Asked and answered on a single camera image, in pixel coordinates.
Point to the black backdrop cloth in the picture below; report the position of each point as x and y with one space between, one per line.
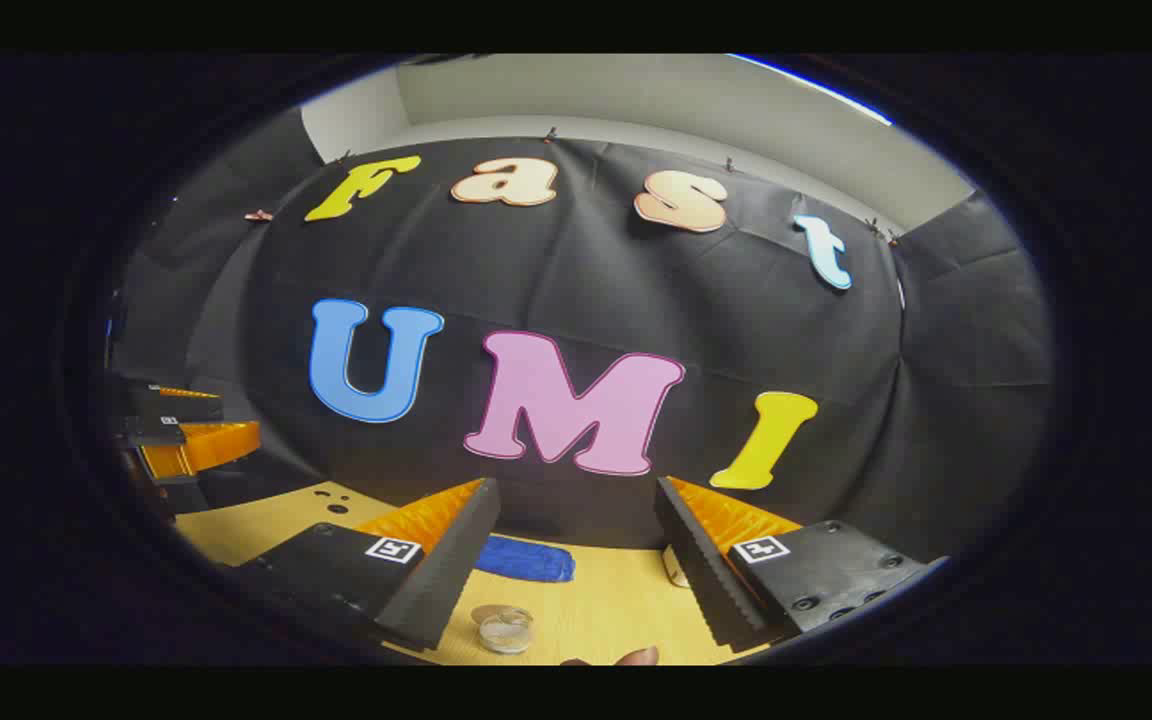
576 280

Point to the red clip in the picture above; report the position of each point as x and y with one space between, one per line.
258 215

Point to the clear plastic water bottle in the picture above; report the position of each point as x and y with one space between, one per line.
506 633

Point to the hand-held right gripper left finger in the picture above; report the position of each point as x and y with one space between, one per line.
446 570

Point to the blue towel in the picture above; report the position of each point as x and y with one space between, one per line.
526 560

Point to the white box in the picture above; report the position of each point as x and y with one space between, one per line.
674 568

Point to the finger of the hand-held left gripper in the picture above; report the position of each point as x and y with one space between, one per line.
206 445
176 405

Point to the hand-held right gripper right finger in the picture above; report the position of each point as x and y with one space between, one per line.
706 570

